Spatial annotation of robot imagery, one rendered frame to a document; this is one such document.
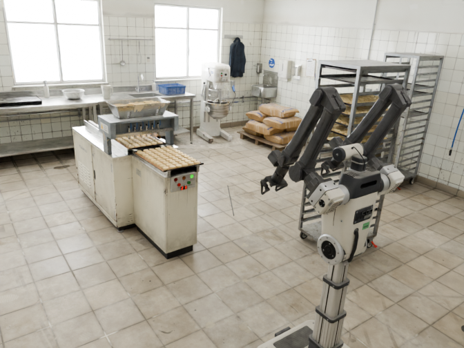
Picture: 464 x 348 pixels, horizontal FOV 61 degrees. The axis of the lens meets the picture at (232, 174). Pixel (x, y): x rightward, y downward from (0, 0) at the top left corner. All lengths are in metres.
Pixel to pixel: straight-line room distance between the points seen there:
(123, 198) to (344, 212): 2.67
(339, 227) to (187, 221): 2.01
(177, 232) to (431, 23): 4.46
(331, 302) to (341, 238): 0.42
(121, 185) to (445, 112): 4.39
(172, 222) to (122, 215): 0.74
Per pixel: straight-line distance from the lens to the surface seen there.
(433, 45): 6.29
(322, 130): 1.71
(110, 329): 3.15
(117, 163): 3.95
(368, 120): 2.13
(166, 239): 3.66
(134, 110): 3.93
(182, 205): 3.59
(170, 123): 4.17
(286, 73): 7.93
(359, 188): 1.87
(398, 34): 6.57
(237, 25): 8.30
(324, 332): 2.36
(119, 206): 4.12
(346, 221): 1.92
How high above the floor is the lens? 2.09
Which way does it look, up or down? 21 degrees down
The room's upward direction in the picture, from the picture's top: 3 degrees clockwise
